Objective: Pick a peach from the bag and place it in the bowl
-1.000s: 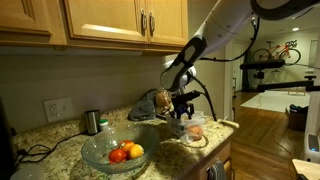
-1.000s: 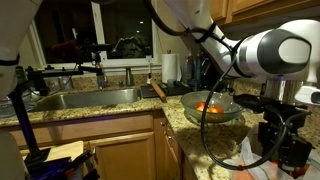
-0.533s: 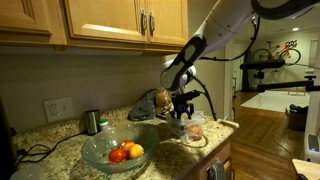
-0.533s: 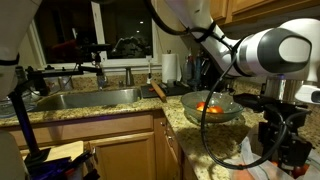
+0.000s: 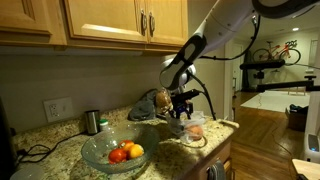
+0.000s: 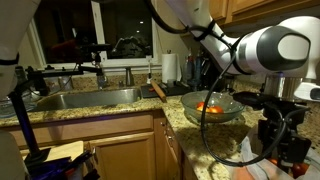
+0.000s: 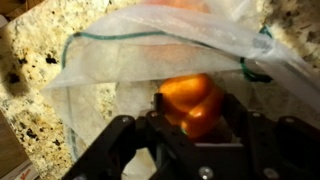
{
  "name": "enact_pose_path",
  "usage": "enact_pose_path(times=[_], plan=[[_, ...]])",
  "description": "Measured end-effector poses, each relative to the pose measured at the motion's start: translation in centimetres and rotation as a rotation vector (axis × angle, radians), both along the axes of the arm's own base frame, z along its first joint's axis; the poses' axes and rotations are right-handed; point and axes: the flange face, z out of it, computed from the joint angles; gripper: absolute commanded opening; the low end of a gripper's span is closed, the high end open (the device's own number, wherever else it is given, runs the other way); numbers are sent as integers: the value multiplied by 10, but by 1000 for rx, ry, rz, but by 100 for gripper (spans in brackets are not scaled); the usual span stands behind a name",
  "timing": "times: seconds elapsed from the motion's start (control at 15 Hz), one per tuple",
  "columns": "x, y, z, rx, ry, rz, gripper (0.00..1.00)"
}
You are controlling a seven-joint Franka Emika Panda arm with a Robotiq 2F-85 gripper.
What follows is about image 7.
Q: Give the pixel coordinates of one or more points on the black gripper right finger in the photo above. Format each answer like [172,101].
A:
[283,150]

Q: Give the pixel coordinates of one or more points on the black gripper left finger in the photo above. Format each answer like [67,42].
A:
[113,150]

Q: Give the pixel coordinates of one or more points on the clear plastic zip bag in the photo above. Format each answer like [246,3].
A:
[140,60]

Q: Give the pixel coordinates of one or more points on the orange peach with sticker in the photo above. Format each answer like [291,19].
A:
[193,100]

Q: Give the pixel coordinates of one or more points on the pale pink peach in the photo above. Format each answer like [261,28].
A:
[186,55]

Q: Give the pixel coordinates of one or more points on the white red carton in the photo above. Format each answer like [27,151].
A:
[23,172]

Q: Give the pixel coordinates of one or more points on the wooden base cabinet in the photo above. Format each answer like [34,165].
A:
[11,146]

